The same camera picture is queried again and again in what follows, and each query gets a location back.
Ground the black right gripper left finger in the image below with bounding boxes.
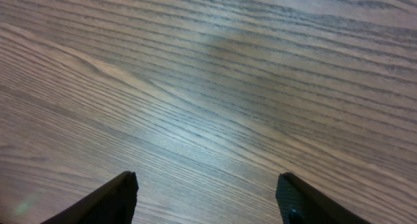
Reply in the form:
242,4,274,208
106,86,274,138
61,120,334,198
42,171,139,224

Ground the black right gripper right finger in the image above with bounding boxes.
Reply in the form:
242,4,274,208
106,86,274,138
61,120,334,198
276,173,370,224

